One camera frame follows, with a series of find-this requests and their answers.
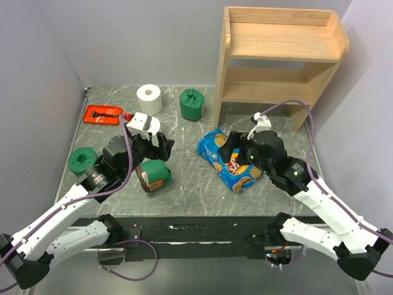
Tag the wooden two-tier shelf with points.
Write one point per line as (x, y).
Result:
(272, 55)

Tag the green wrapped roll left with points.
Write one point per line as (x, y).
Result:
(81, 159)

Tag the orange razor package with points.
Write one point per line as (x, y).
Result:
(102, 114)

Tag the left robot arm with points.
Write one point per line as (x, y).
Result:
(30, 253)

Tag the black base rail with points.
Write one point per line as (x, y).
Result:
(170, 237)

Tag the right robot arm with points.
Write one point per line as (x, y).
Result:
(355, 245)

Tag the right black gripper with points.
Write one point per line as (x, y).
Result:
(236, 139)

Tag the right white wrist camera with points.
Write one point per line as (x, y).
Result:
(261, 123)

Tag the green wrapped roll back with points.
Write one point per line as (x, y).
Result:
(191, 104)

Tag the white paper towel roll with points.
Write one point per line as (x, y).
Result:
(149, 98)

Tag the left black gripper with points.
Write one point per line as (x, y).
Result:
(161, 152)

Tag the blue Lays chips bag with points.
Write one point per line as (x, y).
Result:
(236, 177)

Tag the green paper towel roll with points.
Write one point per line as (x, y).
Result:
(153, 174)

